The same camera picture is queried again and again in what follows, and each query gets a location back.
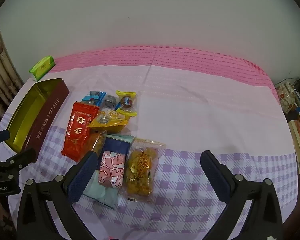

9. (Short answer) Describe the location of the thin grey cable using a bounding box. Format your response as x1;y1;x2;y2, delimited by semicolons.
274;77;299;85

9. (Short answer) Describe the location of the yellow-ended clear candy packet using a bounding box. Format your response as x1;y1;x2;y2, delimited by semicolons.
115;90;138;117

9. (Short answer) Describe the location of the blue-ended clear cookie packet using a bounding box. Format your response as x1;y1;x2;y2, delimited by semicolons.
101;94;118;110

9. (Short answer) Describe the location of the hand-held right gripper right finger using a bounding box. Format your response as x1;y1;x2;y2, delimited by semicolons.
200;151;284;240

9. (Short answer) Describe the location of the yellow snack packet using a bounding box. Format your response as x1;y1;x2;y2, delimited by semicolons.
89;110;129;134

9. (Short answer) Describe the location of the maroon tin box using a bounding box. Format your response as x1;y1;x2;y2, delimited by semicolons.
4;78;70;162

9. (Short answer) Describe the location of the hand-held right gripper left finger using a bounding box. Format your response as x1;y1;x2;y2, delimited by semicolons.
16;151;99;240

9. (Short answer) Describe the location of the beige patterned curtain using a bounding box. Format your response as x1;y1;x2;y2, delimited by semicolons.
0;15;24;110

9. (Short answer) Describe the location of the orange snack packet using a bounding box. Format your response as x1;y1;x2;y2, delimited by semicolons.
86;130;108;155

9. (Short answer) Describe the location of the blue candy packet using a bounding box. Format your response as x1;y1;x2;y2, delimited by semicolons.
81;90;107;108

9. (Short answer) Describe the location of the pink patterned snack packet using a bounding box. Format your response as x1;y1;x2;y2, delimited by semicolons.
97;150;127;189

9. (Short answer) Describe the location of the pink and purple checked bedsheet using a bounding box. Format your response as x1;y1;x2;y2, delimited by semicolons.
0;45;299;240

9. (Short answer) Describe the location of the green tissue pack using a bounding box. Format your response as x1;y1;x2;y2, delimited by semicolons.
28;55;56;82

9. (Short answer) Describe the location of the navy and teal packet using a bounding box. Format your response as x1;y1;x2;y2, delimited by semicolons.
84;134;135;209

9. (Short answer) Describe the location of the clear fried twist packet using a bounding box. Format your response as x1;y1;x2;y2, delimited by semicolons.
119;137;167;202

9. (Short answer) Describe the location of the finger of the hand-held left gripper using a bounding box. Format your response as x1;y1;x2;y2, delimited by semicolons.
0;130;10;147
0;148;37;178

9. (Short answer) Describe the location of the red snack packet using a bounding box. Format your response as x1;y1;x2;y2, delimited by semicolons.
61;102;100;162

